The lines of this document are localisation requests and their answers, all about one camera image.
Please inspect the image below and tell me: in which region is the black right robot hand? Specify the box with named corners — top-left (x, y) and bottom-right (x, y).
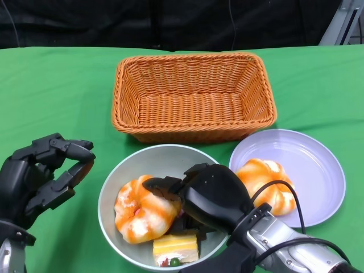
top-left (142, 163), bottom-right (254, 235)

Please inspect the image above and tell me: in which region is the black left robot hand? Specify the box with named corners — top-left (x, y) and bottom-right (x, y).
top-left (0, 133), bottom-right (97, 231)

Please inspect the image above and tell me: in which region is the chocolate cake slice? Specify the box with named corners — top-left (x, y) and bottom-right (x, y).
top-left (170, 212), bottom-right (208, 242)

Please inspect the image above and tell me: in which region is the oval orange bread roll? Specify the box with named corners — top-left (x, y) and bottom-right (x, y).
top-left (235, 158), bottom-right (296, 217)

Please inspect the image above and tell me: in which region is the yellow layered cake slice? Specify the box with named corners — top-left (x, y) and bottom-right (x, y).
top-left (152, 234), bottom-right (199, 268)

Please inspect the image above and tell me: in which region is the grey round bowl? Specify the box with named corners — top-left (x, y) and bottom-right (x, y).
top-left (97, 144), bottom-right (230, 271)

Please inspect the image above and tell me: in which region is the round ring-shaped orange bread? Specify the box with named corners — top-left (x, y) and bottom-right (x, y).
top-left (114, 175), bottom-right (183, 245)

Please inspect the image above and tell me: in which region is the orange wicker basket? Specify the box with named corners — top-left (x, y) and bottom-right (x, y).
top-left (111, 52), bottom-right (278, 144)

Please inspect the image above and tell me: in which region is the lavender round plate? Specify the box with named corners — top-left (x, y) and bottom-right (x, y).
top-left (229, 129), bottom-right (347, 228)

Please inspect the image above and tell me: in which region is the green tablecloth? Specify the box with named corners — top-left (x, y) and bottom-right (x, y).
top-left (0, 44), bottom-right (364, 273)

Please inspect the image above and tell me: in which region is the black backdrop curtain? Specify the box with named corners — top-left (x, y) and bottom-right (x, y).
top-left (0, 0), bottom-right (341, 52)

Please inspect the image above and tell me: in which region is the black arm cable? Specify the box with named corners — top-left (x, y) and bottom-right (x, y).
top-left (250, 180), bottom-right (307, 235)

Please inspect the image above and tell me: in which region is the grey aluminium frame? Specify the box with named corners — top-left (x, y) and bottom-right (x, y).
top-left (318, 0), bottom-right (364, 46)

